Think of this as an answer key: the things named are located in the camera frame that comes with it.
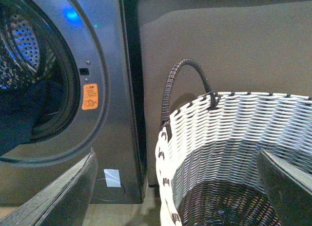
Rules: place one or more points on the white paper label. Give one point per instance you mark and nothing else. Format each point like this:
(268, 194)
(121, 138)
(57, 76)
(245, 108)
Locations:
(112, 178)

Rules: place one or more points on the brown cabinet beside washer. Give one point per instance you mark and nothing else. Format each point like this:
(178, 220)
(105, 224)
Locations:
(242, 45)

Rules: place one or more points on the orange warning sticker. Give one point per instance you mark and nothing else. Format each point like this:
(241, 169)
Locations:
(90, 97)

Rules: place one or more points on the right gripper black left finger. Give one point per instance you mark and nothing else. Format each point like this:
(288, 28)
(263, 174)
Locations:
(64, 202)

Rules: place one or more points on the grey front-load washing machine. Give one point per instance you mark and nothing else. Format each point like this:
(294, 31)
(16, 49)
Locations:
(49, 49)

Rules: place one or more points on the white woven laundry basket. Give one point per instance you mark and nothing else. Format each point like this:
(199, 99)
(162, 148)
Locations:
(206, 160)

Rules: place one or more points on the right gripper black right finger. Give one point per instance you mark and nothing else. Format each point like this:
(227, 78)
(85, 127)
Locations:
(288, 189)

